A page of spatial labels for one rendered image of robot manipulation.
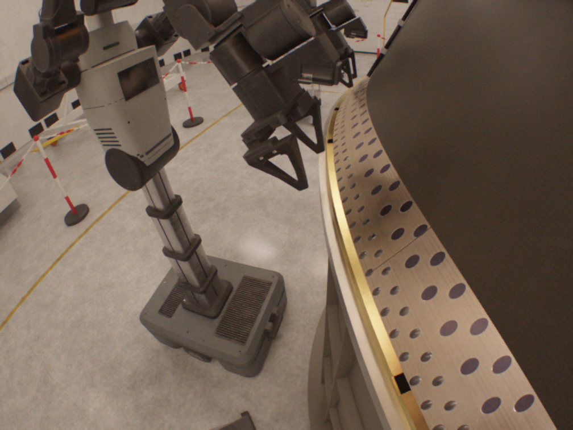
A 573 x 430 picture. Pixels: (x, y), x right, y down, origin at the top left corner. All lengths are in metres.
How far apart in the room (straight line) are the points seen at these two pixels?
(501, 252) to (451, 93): 0.18
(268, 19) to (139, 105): 0.56
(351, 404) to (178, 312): 1.03
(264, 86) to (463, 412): 0.37
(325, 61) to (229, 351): 1.17
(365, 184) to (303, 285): 1.39
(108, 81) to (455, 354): 0.80
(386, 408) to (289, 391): 1.21
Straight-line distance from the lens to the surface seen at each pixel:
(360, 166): 0.41
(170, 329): 1.44
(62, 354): 2.15
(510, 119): 0.27
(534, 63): 0.29
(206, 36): 0.35
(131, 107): 0.81
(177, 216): 1.05
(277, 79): 0.35
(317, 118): 0.42
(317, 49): 0.32
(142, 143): 0.84
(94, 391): 1.87
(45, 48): 0.61
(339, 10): 0.76
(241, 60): 0.35
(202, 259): 1.22
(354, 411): 0.65
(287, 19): 0.32
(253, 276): 1.48
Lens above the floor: 1.42
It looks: 41 degrees down
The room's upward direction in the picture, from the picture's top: 6 degrees counter-clockwise
